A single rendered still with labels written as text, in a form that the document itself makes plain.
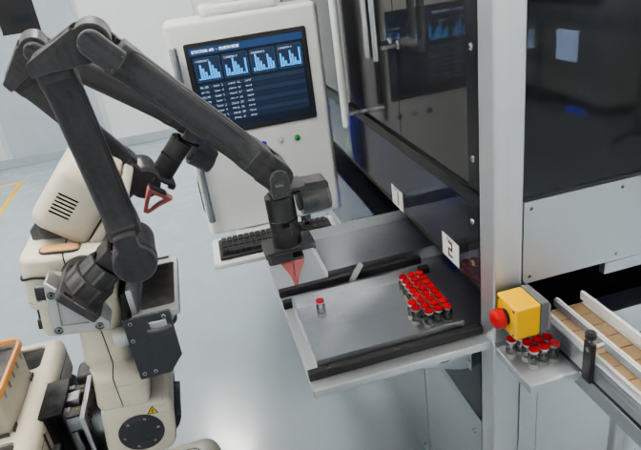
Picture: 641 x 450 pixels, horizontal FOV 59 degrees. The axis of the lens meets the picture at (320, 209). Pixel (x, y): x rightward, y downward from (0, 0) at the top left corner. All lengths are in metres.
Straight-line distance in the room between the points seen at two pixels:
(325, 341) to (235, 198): 0.87
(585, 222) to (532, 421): 0.52
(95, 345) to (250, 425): 1.18
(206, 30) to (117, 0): 4.59
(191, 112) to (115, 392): 0.71
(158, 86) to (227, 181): 1.09
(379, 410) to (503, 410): 1.04
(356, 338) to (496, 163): 0.52
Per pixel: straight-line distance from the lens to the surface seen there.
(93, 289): 1.10
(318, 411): 2.44
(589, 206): 1.26
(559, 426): 1.58
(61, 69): 0.95
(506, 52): 1.05
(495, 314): 1.17
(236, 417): 2.51
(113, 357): 1.41
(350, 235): 1.76
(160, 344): 1.31
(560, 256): 1.27
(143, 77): 0.96
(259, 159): 1.02
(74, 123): 0.98
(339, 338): 1.33
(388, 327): 1.35
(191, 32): 1.91
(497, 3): 1.03
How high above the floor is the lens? 1.69
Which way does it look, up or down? 25 degrees down
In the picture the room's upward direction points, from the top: 8 degrees counter-clockwise
